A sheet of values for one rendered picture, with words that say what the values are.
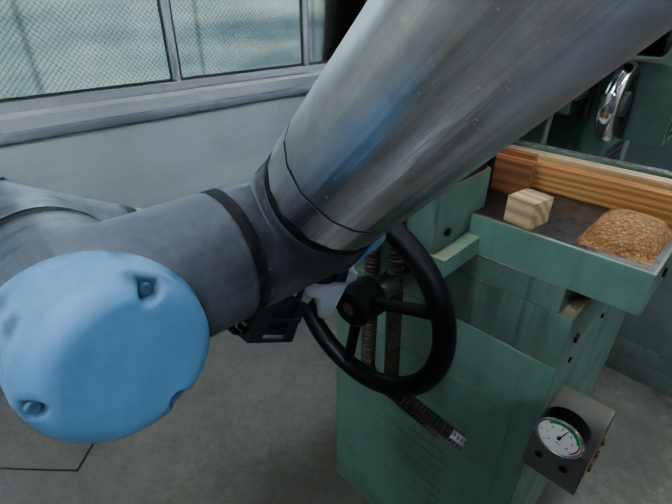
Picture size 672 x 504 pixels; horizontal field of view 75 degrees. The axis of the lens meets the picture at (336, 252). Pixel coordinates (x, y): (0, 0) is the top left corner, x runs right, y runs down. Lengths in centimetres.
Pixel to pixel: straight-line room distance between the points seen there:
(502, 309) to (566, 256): 13
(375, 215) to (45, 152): 152
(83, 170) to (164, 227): 149
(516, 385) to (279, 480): 82
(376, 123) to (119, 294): 11
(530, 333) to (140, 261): 59
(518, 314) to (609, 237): 16
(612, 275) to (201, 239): 51
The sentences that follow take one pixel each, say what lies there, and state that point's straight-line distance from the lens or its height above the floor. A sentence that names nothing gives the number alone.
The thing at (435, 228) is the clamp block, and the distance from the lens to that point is 59.
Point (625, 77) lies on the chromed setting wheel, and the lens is 83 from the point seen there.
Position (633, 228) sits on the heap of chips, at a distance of 65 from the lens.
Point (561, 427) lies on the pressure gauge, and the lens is 69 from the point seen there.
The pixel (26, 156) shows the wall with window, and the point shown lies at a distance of 166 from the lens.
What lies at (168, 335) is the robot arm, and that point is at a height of 105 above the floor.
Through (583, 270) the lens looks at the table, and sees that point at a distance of 63.
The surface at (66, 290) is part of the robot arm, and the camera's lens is 18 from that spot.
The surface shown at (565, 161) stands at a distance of 78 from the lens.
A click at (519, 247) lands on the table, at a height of 87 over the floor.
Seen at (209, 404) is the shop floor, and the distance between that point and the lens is 160.
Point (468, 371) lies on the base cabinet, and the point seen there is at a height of 62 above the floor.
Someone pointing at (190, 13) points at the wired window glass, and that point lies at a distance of 187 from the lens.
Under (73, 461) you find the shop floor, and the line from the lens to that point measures 161.
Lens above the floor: 117
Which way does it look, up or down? 30 degrees down
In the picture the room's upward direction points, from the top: straight up
